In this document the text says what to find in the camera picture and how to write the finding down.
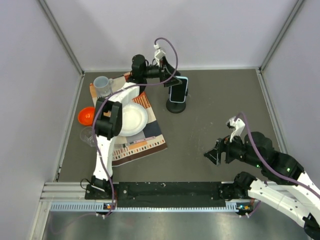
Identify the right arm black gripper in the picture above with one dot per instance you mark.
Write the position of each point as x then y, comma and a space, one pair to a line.
223, 144

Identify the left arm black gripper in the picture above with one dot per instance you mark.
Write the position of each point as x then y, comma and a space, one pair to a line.
168, 71

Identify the phone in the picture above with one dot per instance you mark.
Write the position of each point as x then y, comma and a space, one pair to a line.
179, 92

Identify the black phone stand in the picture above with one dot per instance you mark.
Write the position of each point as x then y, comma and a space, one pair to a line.
175, 108

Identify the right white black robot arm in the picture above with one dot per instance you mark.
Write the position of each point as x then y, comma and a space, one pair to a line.
253, 148

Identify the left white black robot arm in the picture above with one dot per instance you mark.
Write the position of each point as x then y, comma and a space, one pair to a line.
108, 116

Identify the white paper plate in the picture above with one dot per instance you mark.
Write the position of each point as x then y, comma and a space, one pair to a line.
134, 119

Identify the white ceramic mug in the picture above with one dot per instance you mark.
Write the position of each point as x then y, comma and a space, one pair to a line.
103, 86

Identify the patchwork orange red placemat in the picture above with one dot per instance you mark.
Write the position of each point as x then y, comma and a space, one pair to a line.
140, 135

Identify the orange plastic bowl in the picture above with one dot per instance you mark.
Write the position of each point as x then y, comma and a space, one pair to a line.
86, 116

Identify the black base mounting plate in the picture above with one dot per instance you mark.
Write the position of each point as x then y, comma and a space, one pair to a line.
133, 190

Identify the clear plastic cup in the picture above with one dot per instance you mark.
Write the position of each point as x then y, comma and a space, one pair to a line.
86, 135

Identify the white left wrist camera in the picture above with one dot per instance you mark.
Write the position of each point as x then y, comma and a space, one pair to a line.
158, 54

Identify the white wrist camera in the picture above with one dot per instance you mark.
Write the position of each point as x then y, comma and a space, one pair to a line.
237, 126
158, 54

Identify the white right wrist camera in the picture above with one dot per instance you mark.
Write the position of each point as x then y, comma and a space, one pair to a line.
237, 126

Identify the white slotted cable duct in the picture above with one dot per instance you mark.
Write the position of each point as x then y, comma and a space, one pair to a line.
105, 207

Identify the pink handled fork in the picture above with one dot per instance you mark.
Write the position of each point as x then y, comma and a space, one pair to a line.
124, 145

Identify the aluminium frame rail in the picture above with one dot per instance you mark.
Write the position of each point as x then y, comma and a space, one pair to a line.
63, 192

